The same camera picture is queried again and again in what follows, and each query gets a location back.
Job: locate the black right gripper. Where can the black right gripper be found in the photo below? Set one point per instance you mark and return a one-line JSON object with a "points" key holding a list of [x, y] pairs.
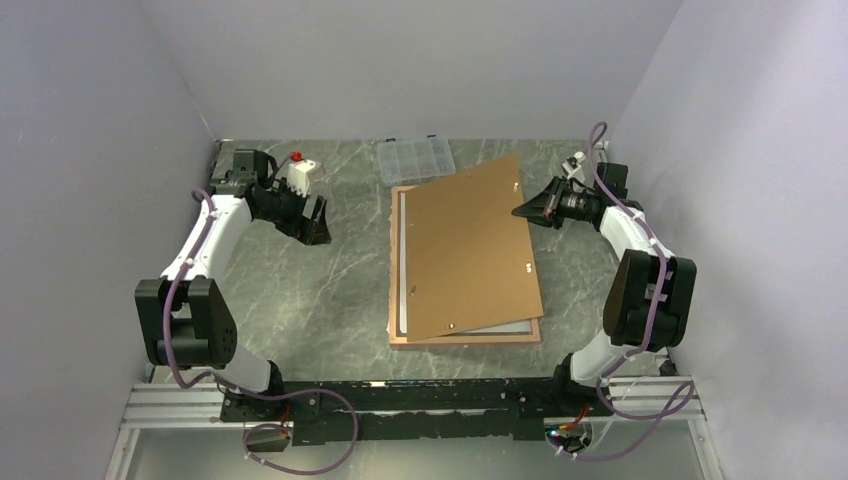
{"points": [[541, 206]]}

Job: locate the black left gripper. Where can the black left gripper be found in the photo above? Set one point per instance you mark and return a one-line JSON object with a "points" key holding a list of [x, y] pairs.
{"points": [[309, 231]]}

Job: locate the brown backing board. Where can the brown backing board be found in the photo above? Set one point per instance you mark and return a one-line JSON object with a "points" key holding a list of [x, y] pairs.
{"points": [[469, 261]]}

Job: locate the sea and cloud photo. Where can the sea and cloud photo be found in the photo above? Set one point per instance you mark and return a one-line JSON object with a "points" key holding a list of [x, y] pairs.
{"points": [[404, 326]]}

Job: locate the pink wooden picture frame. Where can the pink wooden picture frame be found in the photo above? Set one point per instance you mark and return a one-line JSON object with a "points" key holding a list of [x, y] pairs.
{"points": [[525, 332]]}

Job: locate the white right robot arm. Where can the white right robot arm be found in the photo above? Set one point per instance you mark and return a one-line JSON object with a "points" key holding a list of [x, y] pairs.
{"points": [[648, 304]]}

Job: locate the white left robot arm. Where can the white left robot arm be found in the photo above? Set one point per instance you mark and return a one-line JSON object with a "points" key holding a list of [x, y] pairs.
{"points": [[185, 321]]}

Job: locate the clear plastic organizer box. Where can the clear plastic organizer box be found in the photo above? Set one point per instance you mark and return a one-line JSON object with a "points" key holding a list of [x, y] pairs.
{"points": [[414, 161]]}

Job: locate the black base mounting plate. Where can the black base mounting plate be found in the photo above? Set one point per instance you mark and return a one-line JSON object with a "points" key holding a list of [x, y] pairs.
{"points": [[523, 409]]}

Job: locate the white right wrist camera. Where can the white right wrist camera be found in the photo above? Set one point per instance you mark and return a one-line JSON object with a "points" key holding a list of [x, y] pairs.
{"points": [[573, 166]]}

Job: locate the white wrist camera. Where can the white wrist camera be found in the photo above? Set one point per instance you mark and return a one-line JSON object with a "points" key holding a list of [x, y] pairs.
{"points": [[302, 173], [573, 166]]}

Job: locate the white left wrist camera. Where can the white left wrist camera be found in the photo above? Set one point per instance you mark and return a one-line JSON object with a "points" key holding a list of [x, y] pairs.
{"points": [[302, 173]]}

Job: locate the aluminium rail frame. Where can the aluminium rail frame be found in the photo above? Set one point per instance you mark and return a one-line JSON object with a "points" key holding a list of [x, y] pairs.
{"points": [[321, 313]]}

